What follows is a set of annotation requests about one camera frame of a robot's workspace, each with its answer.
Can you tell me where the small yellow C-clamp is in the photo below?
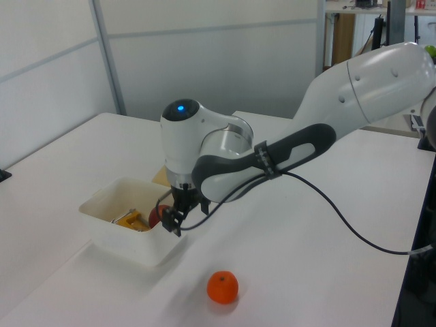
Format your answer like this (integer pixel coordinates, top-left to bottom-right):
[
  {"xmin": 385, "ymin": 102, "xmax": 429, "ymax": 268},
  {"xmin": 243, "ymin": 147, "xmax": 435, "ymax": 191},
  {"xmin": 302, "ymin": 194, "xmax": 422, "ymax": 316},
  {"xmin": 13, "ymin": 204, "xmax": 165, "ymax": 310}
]
[{"xmin": 110, "ymin": 207, "xmax": 151, "ymax": 233}]

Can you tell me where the wooden panel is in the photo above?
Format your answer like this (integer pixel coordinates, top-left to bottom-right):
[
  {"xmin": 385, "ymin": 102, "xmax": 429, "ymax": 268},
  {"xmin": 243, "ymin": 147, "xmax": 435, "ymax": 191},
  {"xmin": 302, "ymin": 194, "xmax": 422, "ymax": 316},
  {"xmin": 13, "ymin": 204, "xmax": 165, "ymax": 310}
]
[{"xmin": 332, "ymin": 13, "xmax": 356, "ymax": 67}]

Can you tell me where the grey metal column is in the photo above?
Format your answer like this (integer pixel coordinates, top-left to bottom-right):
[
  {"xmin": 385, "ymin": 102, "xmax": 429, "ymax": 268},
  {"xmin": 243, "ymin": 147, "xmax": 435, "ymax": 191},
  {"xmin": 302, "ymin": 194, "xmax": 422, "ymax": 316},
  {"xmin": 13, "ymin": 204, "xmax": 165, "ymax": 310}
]
[{"xmin": 386, "ymin": 0, "xmax": 407, "ymax": 46}]

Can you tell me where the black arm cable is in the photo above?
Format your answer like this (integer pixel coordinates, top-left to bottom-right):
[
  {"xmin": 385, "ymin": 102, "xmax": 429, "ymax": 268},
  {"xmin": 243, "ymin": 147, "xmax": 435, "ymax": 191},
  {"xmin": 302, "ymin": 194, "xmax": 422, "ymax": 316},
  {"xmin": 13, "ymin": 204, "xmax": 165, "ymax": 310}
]
[{"xmin": 178, "ymin": 170, "xmax": 435, "ymax": 256}]

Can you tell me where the orange toy fruit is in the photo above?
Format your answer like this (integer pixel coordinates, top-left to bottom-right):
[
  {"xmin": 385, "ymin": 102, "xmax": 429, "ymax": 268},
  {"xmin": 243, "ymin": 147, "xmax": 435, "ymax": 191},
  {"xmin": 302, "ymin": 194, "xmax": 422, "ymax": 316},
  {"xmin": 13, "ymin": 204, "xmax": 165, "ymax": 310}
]
[{"xmin": 206, "ymin": 270, "xmax": 240, "ymax": 305}]

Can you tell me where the black cable strap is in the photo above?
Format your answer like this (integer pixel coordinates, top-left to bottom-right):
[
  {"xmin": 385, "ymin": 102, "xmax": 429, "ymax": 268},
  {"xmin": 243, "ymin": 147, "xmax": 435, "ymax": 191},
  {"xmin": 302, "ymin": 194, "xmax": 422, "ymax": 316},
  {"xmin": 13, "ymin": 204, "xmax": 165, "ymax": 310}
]
[{"xmin": 253, "ymin": 140, "xmax": 283, "ymax": 182}]

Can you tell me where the red toy apple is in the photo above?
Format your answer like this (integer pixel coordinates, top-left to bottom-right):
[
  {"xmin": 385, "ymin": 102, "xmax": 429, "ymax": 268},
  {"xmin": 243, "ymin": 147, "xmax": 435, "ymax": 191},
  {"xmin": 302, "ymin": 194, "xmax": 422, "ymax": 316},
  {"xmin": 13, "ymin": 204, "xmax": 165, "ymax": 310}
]
[{"xmin": 148, "ymin": 204, "xmax": 171, "ymax": 228}]

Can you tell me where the grey partition post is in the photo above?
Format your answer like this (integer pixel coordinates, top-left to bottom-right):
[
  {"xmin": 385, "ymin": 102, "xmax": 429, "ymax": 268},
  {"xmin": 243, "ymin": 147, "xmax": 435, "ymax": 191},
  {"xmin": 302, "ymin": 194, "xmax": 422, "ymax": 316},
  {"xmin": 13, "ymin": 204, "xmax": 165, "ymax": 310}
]
[{"xmin": 89, "ymin": 0, "xmax": 128, "ymax": 117}]

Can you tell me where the pale plastic container box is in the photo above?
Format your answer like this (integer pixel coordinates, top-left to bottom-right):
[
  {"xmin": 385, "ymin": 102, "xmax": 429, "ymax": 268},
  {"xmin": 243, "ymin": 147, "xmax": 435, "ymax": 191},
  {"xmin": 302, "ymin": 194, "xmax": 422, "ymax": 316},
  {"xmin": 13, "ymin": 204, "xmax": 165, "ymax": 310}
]
[{"xmin": 78, "ymin": 176, "xmax": 189, "ymax": 268}]

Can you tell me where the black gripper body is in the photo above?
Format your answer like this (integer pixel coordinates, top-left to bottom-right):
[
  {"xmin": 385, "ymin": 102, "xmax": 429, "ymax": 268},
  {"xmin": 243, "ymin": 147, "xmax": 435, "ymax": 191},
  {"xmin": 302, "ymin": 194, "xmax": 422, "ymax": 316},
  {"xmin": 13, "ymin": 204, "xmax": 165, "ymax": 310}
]
[{"xmin": 170, "ymin": 183, "xmax": 202, "ymax": 214}]

